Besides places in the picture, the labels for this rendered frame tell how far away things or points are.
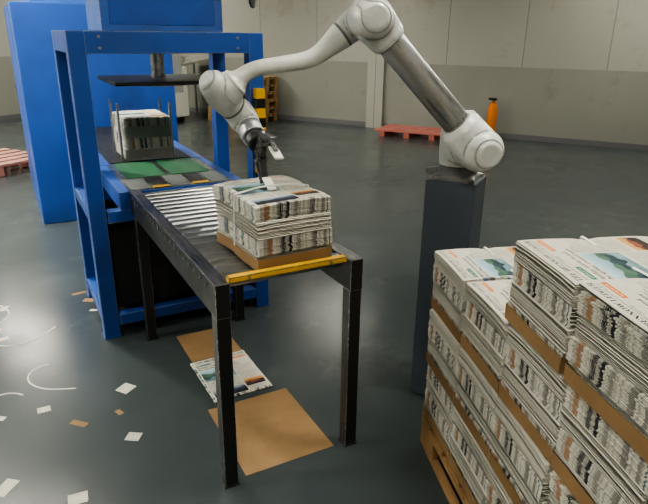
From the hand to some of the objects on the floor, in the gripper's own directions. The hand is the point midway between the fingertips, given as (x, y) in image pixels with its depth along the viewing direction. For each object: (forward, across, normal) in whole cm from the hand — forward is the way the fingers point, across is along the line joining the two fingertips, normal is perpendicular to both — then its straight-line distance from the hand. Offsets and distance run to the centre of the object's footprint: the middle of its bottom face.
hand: (275, 173), depth 201 cm
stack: (+128, +57, -49) cm, 149 cm away
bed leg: (+63, +91, +26) cm, 114 cm away
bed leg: (+63, +91, -24) cm, 113 cm away
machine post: (-111, +182, +45) cm, 217 cm away
